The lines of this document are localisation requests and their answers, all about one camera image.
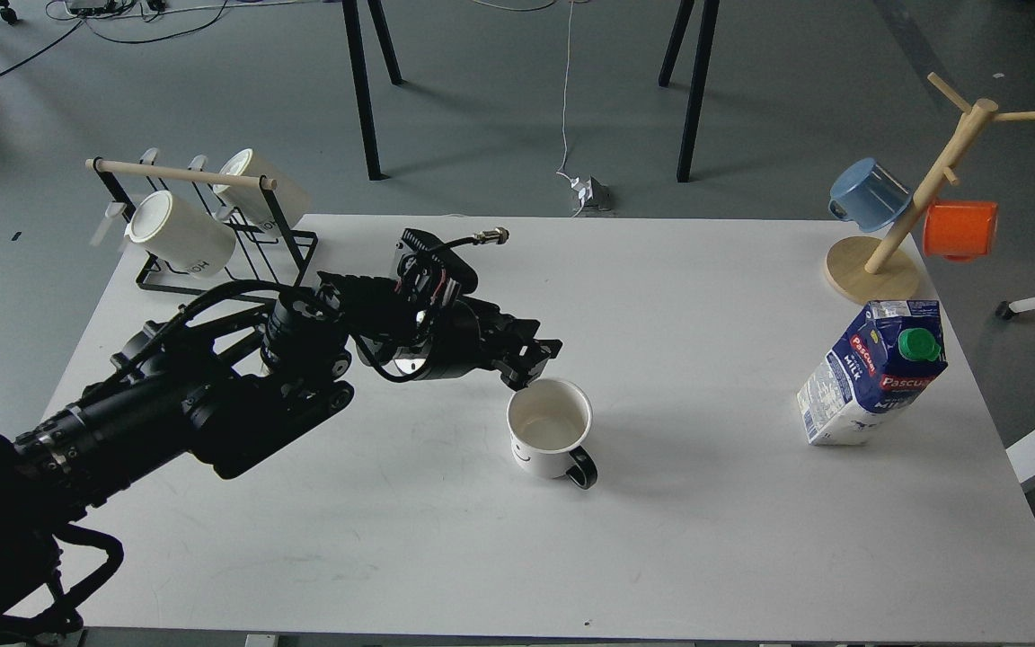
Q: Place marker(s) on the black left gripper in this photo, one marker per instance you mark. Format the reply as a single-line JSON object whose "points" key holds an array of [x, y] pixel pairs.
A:
{"points": [[475, 335]]}

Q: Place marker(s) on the white mug with black handle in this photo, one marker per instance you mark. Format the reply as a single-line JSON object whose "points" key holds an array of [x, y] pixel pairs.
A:
{"points": [[548, 422]]}

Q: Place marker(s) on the blue white milk carton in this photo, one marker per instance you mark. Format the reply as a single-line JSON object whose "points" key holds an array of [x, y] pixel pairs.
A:
{"points": [[888, 355]]}

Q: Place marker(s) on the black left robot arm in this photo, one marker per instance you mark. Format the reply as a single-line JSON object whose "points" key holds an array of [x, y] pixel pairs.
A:
{"points": [[240, 372]]}

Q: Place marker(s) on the grey floor power socket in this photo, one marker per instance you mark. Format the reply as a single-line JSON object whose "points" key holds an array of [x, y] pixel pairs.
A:
{"points": [[592, 195]]}

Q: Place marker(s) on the white mug front on rack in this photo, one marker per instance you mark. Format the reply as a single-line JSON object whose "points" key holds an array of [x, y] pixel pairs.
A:
{"points": [[188, 238]]}

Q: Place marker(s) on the wooden mug tree stand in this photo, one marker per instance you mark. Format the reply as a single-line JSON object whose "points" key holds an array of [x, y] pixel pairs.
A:
{"points": [[863, 268]]}

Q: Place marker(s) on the blue mug on tree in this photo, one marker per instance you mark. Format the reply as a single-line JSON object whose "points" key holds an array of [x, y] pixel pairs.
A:
{"points": [[867, 195]]}

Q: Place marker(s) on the black left table legs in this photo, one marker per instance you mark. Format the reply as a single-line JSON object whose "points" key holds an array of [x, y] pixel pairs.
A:
{"points": [[359, 73]]}

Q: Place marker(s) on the black table legs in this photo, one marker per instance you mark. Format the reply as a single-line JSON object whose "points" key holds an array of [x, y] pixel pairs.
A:
{"points": [[359, 73], [697, 87]]}

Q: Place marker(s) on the black right table legs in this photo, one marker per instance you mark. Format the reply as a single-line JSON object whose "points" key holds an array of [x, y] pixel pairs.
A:
{"points": [[697, 87]]}

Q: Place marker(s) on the orange mug on tree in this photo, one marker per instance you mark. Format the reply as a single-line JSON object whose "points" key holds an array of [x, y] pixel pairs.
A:
{"points": [[960, 230]]}

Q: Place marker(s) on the white stand leg with caster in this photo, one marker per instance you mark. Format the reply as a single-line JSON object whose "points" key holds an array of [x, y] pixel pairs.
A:
{"points": [[1007, 310]]}

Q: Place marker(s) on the black wire mug rack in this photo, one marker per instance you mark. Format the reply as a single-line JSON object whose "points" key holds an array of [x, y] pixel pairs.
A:
{"points": [[260, 205]]}

